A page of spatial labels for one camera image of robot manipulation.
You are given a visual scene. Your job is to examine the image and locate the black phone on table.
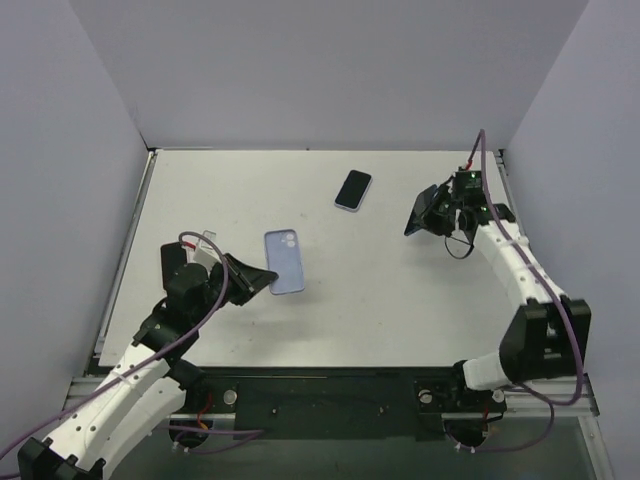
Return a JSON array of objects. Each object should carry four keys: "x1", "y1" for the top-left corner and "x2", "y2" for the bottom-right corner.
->
[{"x1": 334, "y1": 170, "x2": 372, "y2": 212}]

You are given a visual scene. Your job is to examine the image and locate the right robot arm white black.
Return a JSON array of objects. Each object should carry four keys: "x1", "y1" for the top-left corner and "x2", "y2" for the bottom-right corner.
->
[{"x1": 404, "y1": 170, "x2": 591, "y2": 409}]

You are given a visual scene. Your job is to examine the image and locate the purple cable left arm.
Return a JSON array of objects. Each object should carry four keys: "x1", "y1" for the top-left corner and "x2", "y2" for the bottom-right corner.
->
[{"x1": 0, "y1": 230, "x2": 269, "y2": 455}]

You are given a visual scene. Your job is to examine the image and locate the lilac phone case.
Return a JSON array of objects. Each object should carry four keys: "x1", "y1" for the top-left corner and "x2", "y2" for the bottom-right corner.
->
[{"x1": 264, "y1": 229, "x2": 305, "y2": 295}]

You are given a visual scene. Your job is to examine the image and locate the blue phone black screen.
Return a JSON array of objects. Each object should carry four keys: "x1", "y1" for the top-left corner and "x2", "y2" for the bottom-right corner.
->
[{"x1": 404, "y1": 184, "x2": 438, "y2": 237}]

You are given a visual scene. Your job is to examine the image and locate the aluminium frame rail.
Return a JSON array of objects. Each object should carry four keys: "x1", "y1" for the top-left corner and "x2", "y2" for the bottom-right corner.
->
[{"x1": 63, "y1": 375, "x2": 600, "y2": 417}]

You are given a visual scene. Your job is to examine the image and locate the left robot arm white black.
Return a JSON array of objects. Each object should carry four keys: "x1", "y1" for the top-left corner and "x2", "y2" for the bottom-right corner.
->
[{"x1": 17, "y1": 254, "x2": 278, "y2": 479}]

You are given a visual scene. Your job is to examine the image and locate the phone in pink case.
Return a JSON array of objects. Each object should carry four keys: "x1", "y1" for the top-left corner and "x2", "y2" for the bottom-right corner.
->
[{"x1": 160, "y1": 242, "x2": 188, "y2": 289}]

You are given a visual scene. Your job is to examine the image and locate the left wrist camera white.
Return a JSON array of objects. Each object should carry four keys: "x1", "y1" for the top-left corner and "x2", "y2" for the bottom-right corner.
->
[{"x1": 189, "y1": 230, "x2": 219, "y2": 271}]

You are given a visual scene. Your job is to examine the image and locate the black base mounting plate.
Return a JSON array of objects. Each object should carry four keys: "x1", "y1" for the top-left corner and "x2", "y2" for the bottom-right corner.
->
[{"x1": 170, "y1": 367, "x2": 506, "y2": 441}]

